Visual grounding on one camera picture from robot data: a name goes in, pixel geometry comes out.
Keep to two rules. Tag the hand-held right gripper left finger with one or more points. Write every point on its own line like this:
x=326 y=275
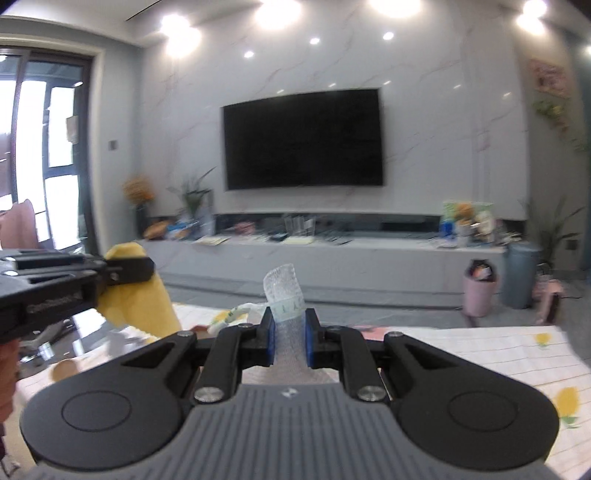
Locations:
x=269 y=339

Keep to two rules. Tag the long grey television cabinet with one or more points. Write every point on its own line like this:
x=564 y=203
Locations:
x=323 y=267

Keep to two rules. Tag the yellow soft cloth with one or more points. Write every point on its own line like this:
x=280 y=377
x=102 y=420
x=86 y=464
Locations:
x=147 y=304

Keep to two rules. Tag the grey trash bin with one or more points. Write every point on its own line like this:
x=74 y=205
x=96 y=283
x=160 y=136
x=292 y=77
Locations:
x=521 y=277

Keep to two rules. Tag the clear acrylic holder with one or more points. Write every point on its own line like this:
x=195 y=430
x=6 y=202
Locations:
x=300 y=226

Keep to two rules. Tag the white soft toy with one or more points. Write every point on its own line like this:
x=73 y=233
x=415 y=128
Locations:
x=249 y=310

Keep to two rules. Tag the pink wall picture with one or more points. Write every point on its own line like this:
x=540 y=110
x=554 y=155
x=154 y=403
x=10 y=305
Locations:
x=549 y=77

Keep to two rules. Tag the snack bags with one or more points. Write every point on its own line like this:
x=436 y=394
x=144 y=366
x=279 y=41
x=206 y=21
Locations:
x=171 y=230

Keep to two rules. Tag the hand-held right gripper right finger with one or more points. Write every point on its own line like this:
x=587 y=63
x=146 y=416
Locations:
x=311 y=341

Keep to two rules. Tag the pink trash bin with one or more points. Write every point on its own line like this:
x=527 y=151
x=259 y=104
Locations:
x=480 y=295

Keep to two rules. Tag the green plant in glass vase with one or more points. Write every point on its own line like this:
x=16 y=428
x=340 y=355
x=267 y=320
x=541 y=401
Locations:
x=194 y=198

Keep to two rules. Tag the lemon print checked blanket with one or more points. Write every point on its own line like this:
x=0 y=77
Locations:
x=461 y=350

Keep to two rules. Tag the hanging green vine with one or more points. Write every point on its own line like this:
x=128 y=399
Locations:
x=556 y=115

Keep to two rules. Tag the glass balcony door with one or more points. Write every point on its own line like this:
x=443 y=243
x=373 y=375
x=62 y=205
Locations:
x=60 y=138

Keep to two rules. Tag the person's left forearm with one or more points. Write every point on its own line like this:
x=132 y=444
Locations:
x=7 y=383

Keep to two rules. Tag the orange flowers in vase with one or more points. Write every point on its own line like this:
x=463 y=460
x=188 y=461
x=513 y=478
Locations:
x=137 y=191

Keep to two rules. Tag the white foam net sleeve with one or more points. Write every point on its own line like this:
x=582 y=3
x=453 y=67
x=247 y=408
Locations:
x=288 y=332

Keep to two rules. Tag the pink chair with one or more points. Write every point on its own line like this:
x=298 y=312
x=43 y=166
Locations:
x=18 y=226

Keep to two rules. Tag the black wall television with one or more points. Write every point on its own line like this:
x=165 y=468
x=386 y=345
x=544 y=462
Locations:
x=302 y=138

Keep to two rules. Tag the tall green potted plant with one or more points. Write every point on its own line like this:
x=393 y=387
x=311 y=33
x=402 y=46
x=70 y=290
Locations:
x=554 y=235

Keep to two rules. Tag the green toy box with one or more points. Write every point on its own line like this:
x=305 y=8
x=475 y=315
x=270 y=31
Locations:
x=466 y=221

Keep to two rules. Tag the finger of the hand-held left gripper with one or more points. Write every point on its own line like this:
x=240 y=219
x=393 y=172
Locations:
x=131 y=272

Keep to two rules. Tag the pink space heater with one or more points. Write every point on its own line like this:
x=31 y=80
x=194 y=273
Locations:
x=549 y=300

